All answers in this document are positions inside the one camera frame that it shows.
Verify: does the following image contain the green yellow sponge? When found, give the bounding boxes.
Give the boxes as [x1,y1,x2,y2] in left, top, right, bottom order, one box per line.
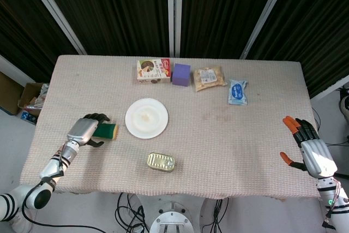
[92,123,119,140]

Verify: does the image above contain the colourful snack box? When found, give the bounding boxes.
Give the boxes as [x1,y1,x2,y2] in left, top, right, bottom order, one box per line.
[136,58,172,85]

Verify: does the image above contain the purple foam cube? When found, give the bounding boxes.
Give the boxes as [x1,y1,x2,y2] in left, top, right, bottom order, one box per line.
[171,63,191,87]

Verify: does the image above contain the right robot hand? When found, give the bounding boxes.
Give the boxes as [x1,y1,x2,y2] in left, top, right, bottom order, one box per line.
[280,116,338,180]

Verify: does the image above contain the gold rectangular tin can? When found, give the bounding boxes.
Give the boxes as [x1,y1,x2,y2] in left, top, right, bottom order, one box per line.
[147,152,175,173]

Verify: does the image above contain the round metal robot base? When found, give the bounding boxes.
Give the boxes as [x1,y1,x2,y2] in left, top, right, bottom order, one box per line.
[149,210,194,233]

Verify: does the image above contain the blue wet wipes pack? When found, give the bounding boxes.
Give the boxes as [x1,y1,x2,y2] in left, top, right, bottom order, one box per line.
[228,79,248,106]

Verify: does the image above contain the white round plate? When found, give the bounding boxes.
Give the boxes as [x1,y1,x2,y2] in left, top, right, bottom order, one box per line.
[125,98,169,139]

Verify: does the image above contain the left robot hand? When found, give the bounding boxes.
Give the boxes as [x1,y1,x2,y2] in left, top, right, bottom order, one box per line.
[66,113,111,148]

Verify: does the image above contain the black floor cables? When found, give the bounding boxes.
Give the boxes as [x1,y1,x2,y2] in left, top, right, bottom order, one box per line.
[116,192,149,233]

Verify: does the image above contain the pink checkered tablecloth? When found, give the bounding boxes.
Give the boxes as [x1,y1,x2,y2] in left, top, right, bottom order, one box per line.
[19,54,328,200]

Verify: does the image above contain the cardboard box with clutter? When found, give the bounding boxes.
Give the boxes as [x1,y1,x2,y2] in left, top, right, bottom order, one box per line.
[17,82,50,117]

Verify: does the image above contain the clear bag of nuts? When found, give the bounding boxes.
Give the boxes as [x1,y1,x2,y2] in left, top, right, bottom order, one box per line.
[193,65,227,93]

